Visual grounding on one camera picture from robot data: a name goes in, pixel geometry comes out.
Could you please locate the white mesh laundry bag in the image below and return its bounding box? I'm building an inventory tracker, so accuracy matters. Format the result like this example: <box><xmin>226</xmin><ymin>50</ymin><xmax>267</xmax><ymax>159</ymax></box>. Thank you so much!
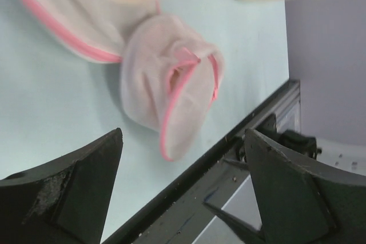
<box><xmin>121</xmin><ymin>14</ymin><xmax>225</xmax><ymax>161</ymax></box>
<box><xmin>21</xmin><ymin>0</ymin><xmax>159</xmax><ymax>63</ymax></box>

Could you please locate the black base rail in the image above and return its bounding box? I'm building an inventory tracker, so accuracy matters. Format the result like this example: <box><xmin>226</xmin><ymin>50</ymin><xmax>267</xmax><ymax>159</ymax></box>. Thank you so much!
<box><xmin>105</xmin><ymin>79</ymin><xmax>301</xmax><ymax>243</ymax></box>

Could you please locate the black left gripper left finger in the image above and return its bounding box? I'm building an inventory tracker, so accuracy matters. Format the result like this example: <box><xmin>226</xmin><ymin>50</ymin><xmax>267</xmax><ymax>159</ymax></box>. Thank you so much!
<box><xmin>1</xmin><ymin>128</ymin><xmax>123</xmax><ymax>243</ymax></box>

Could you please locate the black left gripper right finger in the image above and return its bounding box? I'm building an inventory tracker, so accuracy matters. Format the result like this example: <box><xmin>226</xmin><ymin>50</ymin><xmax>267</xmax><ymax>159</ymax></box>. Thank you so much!
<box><xmin>245</xmin><ymin>129</ymin><xmax>365</xmax><ymax>243</ymax></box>

